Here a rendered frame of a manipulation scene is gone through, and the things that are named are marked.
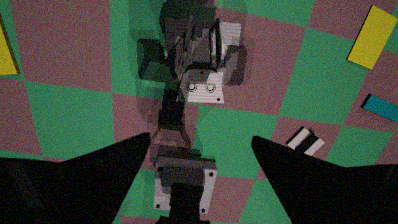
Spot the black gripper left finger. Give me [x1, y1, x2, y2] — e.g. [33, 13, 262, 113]
[0, 132, 150, 224]

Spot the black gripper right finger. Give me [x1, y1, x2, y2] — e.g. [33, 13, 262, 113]
[251, 136, 398, 224]

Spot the teal flat bar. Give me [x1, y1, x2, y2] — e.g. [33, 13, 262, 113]
[361, 95, 398, 122]

